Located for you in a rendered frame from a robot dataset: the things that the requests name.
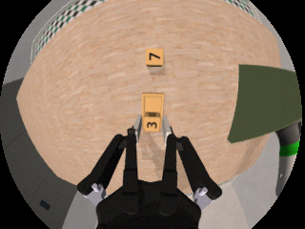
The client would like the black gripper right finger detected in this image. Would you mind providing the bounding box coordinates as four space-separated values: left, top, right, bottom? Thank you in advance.
158 115 222 216

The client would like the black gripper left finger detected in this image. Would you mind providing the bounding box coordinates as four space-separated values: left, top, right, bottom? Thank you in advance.
77 114 142 215

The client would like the orange cube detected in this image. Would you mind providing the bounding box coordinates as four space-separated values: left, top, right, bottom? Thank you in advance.
144 112 160 132
146 49 164 67

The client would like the orange shallow rectangular tray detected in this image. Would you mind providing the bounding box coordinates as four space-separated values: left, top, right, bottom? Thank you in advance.
142 93 164 129

